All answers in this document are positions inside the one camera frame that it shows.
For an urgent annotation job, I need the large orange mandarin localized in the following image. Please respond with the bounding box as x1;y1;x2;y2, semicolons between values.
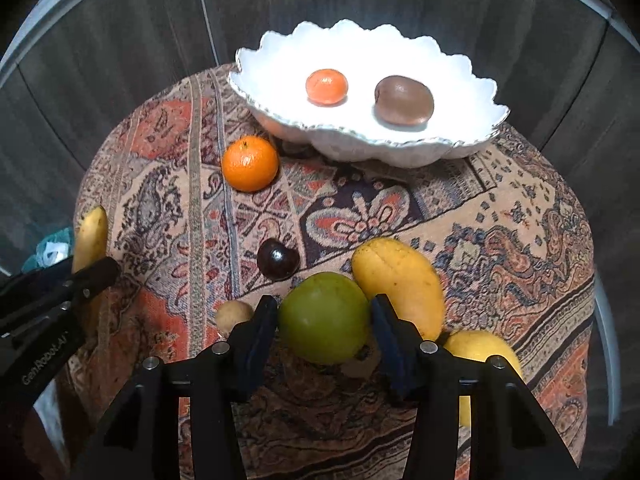
221;136;280;193

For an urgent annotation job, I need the blue plastic bag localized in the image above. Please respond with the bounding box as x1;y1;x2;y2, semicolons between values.
22;226;74;273

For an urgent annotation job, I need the yellow lemon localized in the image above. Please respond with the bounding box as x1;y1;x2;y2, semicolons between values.
441;328;524;428

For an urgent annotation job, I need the green apple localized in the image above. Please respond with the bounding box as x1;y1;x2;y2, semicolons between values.
279;272;371;365

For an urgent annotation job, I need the dark plum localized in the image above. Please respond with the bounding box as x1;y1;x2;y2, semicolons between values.
257;238;300;282

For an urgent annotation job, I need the paisley patterned table cloth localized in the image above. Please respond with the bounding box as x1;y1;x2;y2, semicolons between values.
70;66;594;469

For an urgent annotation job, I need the yellow mango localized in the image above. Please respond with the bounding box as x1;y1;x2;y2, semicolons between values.
352;237;446;340

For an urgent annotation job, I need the small orange mandarin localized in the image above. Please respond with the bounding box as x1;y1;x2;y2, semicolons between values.
305;68;348;106

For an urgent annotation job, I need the small tan round fruit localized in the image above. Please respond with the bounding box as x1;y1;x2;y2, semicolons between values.
215;300;254;339

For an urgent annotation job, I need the white scalloped fruit bowl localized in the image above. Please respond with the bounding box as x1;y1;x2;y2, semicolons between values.
228;20;510;168

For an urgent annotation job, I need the brown kiwi fruit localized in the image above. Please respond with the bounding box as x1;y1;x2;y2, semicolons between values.
374;75;435;127

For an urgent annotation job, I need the small yellow banana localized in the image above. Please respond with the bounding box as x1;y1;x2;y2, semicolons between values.
72;206;108;273

